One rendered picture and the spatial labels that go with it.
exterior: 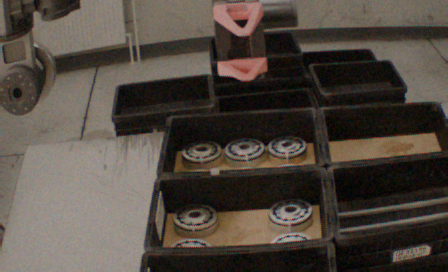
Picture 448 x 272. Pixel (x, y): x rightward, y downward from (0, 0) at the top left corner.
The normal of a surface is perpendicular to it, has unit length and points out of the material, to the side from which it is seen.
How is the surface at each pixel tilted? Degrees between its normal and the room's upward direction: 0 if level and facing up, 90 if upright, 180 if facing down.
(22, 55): 90
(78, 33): 90
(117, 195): 0
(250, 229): 0
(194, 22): 90
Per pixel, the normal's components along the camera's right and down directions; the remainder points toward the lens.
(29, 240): -0.08, -0.88
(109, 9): 0.06, 0.47
